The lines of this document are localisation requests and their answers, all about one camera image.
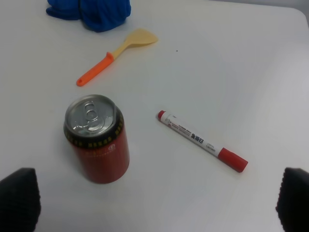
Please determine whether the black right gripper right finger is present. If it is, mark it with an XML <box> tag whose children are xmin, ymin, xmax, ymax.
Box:
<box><xmin>276</xmin><ymin>168</ymin><xmax>309</xmax><ymax>232</ymax></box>

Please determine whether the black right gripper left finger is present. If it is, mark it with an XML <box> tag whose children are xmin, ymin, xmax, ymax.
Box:
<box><xmin>0</xmin><ymin>168</ymin><xmax>41</xmax><ymax>232</ymax></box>

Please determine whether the red soda can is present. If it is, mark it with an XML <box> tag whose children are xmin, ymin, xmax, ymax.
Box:
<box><xmin>63</xmin><ymin>94</ymin><xmax>130</xmax><ymax>184</ymax></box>

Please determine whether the red and white marker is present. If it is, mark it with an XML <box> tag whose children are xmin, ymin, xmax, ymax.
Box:
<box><xmin>157</xmin><ymin>110</ymin><xmax>248</xmax><ymax>173</ymax></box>

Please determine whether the blue cloth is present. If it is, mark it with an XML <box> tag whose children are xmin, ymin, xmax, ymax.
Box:
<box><xmin>46</xmin><ymin>0</ymin><xmax>131</xmax><ymax>32</ymax></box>

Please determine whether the orange handled beige spatula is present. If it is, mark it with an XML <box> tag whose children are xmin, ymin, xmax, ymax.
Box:
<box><xmin>76</xmin><ymin>29</ymin><xmax>158</xmax><ymax>87</ymax></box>

